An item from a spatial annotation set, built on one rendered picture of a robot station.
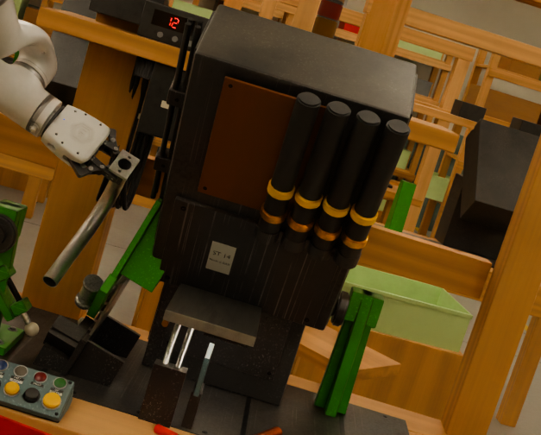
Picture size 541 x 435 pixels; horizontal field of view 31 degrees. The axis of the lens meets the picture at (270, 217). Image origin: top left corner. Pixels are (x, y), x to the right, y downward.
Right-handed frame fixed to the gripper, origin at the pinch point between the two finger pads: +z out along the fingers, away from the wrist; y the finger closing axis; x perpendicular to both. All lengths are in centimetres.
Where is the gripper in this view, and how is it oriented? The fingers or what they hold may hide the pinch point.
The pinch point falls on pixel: (118, 167)
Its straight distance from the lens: 193.6
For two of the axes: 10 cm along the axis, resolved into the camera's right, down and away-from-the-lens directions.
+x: -4.0, 4.2, 8.1
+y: 4.2, -7.0, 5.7
